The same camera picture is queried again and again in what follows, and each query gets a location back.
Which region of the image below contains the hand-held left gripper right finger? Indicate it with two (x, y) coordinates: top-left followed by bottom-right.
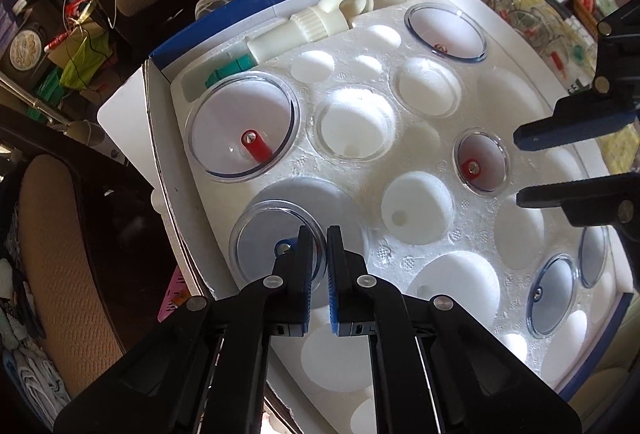
(326, 224), (583, 434)

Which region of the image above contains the small clear cup red valve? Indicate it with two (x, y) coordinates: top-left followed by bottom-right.
(452, 127), (510, 196)

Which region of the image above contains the pile of clear cupping cups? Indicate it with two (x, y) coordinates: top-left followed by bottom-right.
(470, 0), (601, 85)

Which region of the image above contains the white lamp head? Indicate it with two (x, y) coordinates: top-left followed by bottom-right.
(60, 119), (123, 162)

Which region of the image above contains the brown armchair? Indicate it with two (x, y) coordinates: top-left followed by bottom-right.
(0, 124), (166, 395)

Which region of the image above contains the metal pole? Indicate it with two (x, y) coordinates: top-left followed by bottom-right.
(0, 77), (76, 130)

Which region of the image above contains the red white striped tube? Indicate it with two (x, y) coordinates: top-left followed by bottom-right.
(45, 30), (76, 54)

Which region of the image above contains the narrow clear cup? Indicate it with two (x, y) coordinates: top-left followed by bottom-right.
(577, 224), (611, 290)

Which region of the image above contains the round cookie tin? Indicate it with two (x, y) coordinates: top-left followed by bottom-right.
(9, 28), (43, 71)

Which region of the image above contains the pink printed sheet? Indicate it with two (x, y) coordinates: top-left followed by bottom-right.
(157, 269), (188, 322)

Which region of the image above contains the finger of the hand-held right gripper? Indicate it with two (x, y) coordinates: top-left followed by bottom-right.
(516, 171), (640, 240)
(515, 3), (640, 152)

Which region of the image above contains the wide clear cup metal valve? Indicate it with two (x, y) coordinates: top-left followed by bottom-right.
(404, 3), (488, 64)

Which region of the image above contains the blue tinted clear cup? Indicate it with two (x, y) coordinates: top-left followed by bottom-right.
(525, 254), (582, 340)

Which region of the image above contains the white suction pump gun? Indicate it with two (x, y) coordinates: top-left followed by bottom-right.
(202, 0), (428, 90)

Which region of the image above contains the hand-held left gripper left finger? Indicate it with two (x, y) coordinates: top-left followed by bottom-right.
(52, 224), (315, 434)

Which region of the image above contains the lime green bag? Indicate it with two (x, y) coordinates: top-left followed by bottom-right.
(60, 39), (108, 90)

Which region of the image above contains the clear cup blue valve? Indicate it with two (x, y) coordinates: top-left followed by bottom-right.
(230, 199), (326, 295)

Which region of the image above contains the white foam tray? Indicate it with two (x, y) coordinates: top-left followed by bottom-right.
(150, 0), (631, 434)

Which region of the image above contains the clear cup without valve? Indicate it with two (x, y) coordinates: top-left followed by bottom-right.
(395, 57), (462, 117)

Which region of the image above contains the large clear cup red valve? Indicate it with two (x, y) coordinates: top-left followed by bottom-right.
(184, 71), (301, 183)

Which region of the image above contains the dark green box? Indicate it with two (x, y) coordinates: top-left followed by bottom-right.
(27, 69), (66, 120)

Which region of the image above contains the pile of clothes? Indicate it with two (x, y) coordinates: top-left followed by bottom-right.
(0, 199), (71, 425)

